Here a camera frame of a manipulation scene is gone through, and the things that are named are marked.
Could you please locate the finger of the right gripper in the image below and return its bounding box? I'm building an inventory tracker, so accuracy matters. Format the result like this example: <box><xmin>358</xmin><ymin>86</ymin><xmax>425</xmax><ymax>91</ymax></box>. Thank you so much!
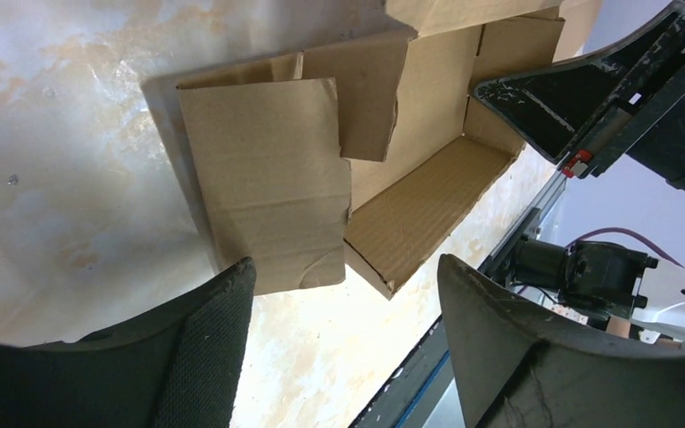
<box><xmin>473</xmin><ymin>1</ymin><xmax>685</xmax><ymax>164</ymax></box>

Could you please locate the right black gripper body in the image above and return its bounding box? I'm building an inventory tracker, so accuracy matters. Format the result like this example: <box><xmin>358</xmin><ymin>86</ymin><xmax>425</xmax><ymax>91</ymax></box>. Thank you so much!
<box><xmin>559</xmin><ymin>1</ymin><xmax>685</xmax><ymax>192</ymax></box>

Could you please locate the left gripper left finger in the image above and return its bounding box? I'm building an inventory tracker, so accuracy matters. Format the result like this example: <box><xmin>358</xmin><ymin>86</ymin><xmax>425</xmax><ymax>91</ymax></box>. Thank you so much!
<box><xmin>0</xmin><ymin>258</ymin><xmax>256</xmax><ymax>427</ymax></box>

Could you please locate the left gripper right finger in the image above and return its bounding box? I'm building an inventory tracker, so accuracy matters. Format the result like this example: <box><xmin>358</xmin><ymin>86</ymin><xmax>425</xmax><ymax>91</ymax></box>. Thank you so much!
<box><xmin>437</xmin><ymin>254</ymin><xmax>685</xmax><ymax>427</ymax></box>

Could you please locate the brown cardboard box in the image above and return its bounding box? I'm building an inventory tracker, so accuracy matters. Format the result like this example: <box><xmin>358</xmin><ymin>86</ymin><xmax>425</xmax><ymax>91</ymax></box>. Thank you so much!
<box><xmin>143</xmin><ymin>1</ymin><xmax>600</xmax><ymax>297</ymax></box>

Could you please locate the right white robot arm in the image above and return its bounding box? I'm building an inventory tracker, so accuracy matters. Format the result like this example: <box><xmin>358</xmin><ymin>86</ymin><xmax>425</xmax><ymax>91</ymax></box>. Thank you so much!
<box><xmin>474</xmin><ymin>1</ymin><xmax>685</xmax><ymax>342</ymax></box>

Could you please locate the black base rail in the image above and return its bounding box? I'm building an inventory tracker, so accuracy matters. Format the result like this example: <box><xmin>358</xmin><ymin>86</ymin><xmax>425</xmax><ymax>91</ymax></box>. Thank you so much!
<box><xmin>350</xmin><ymin>175</ymin><xmax>565</xmax><ymax>427</ymax></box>

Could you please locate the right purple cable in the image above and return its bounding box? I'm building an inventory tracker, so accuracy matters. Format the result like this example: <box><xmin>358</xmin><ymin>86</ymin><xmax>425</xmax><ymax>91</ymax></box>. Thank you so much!
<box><xmin>566</xmin><ymin>226</ymin><xmax>683</xmax><ymax>268</ymax></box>

